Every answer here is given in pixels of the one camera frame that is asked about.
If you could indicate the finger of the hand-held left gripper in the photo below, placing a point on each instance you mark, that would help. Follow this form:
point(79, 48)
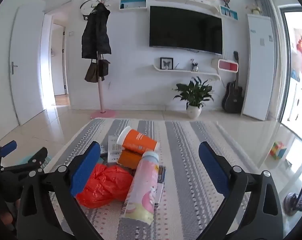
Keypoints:
point(35, 158)
point(8, 148)

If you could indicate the black flat television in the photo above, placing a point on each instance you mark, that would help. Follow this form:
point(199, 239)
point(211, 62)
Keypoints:
point(186, 30)

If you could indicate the person's left hand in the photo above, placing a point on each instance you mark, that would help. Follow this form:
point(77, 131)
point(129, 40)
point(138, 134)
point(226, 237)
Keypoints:
point(5, 218)

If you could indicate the black coat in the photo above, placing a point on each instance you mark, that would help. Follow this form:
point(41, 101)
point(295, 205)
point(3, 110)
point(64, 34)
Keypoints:
point(96, 35)

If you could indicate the pink bottle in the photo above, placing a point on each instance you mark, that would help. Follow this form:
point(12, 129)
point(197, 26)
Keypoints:
point(141, 192)

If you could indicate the potted green plant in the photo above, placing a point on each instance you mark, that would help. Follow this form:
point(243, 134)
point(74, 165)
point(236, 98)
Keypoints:
point(194, 92)

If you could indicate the white curved wall shelf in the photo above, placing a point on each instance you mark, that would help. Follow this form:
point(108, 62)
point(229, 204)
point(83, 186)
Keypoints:
point(186, 71)
point(186, 1)

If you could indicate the framed butterfly picture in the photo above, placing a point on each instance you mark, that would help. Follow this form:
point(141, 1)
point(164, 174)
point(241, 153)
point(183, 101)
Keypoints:
point(166, 63)

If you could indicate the dark brown handbag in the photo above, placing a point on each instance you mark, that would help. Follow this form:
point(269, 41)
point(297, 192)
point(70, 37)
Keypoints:
point(104, 68)

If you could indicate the pink coat rack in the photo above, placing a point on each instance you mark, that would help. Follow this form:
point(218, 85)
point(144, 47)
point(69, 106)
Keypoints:
point(101, 97)

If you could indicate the blue white box shelf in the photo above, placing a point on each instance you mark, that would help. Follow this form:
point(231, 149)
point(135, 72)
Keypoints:
point(228, 12)
point(132, 4)

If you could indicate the red plastic bag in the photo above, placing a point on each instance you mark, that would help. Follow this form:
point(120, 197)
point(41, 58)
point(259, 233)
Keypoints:
point(106, 185)

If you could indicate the colourful cube toy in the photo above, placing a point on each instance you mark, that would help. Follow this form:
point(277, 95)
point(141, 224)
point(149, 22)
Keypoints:
point(278, 150)

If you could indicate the orange paper cup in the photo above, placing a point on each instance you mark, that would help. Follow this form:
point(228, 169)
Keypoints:
point(138, 142)

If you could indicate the white door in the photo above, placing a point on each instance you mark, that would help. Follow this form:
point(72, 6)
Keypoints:
point(28, 67)

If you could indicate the grey white striped rug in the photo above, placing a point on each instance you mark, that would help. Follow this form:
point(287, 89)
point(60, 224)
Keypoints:
point(186, 155)

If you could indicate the small figurine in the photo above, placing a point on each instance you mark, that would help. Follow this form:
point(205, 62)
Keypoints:
point(194, 66)

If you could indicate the black acoustic guitar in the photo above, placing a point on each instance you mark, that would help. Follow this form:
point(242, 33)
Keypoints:
point(232, 97)

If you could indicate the light brown handbag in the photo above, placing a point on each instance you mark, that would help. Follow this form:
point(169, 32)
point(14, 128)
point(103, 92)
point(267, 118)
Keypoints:
point(91, 73)

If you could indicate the flower vase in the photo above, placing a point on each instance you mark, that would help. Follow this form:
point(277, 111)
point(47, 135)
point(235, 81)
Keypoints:
point(255, 10)

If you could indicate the white refrigerator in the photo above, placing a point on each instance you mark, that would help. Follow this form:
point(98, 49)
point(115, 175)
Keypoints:
point(257, 67)

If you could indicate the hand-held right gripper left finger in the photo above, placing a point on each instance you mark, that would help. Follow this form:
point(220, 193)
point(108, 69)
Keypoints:
point(86, 170)

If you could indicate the red rounded box shelf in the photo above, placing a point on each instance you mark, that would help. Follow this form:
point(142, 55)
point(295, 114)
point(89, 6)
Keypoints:
point(227, 65)

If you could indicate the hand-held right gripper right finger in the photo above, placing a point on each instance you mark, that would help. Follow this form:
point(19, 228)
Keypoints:
point(213, 170)

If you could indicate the dark blue printed box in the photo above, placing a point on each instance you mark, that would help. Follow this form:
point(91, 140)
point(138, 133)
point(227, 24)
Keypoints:
point(113, 150)

